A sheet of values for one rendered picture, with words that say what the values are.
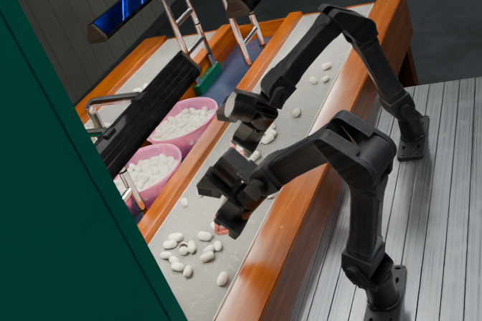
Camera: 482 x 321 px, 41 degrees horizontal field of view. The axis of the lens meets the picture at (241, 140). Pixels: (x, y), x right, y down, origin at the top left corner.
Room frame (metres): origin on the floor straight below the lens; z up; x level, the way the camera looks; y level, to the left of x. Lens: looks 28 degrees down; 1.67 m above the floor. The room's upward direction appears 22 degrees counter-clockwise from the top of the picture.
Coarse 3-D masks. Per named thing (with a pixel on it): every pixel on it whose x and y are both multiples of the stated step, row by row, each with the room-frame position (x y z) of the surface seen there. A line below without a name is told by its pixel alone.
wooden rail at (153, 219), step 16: (288, 16) 2.51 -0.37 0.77; (288, 32) 2.37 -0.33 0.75; (272, 48) 2.26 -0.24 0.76; (256, 64) 2.16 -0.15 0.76; (256, 80) 2.06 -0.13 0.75; (208, 128) 1.82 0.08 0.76; (224, 128) 1.81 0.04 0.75; (208, 144) 1.72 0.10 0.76; (192, 160) 1.66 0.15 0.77; (176, 176) 1.61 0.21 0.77; (192, 176) 1.61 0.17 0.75; (176, 192) 1.53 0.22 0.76; (160, 208) 1.48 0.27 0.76; (144, 224) 1.43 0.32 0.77; (160, 224) 1.44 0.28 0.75
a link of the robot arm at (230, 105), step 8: (280, 88) 1.40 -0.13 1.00; (232, 96) 1.44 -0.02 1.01; (240, 96) 1.42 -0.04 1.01; (248, 96) 1.42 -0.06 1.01; (256, 96) 1.43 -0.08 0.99; (264, 96) 1.46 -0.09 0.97; (272, 96) 1.41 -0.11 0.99; (280, 96) 1.40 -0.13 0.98; (232, 104) 1.42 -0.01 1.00; (240, 104) 1.41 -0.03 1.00; (248, 104) 1.42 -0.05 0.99; (272, 104) 1.40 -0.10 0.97; (280, 104) 1.40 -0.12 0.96; (232, 112) 1.40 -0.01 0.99; (240, 112) 1.41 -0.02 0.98; (248, 112) 1.41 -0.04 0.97; (240, 120) 1.42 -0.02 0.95; (248, 120) 1.41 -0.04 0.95
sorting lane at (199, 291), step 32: (320, 64) 2.01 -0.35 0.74; (320, 96) 1.79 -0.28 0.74; (288, 128) 1.68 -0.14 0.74; (256, 160) 1.57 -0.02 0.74; (192, 192) 1.54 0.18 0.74; (192, 224) 1.39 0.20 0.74; (256, 224) 1.29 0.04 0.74; (192, 256) 1.26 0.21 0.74; (224, 256) 1.22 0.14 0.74; (192, 288) 1.15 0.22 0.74; (224, 288) 1.11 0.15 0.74; (192, 320) 1.05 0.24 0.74
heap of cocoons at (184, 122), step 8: (184, 112) 2.06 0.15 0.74; (192, 112) 2.05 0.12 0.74; (200, 112) 2.02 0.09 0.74; (208, 112) 1.98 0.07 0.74; (176, 120) 2.02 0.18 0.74; (184, 120) 2.00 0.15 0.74; (192, 120) 1.97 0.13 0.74; (200, 120) 1.96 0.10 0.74; (160, 128) 2.02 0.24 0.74; (168, 128) 2.00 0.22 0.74; (176, 128) 1.97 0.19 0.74; (184, 128) 1.94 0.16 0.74; (192, 128) 1.91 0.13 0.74; (152, 136) 1.97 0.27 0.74; (160, 136) 1.96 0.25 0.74; (168, 136) 1.93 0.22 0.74; (176, 136) 1.90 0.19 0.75; (192, 136) 1.87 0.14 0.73; (192, 144) 1.85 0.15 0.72
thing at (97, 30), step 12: (120, 0) 2.38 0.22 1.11; (132, 0) 2.41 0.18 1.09; (144, 0) 2.44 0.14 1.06; (108, 12) 2.30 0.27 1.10; (120, 12) 2.33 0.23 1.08; (132, 12) 2.35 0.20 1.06; (96, 24) 2.22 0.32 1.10; (108, 24) 2.25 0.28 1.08; (120, 24) 2.28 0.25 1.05; (96, 36) 2.21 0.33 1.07; (108, 36) 2.21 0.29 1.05
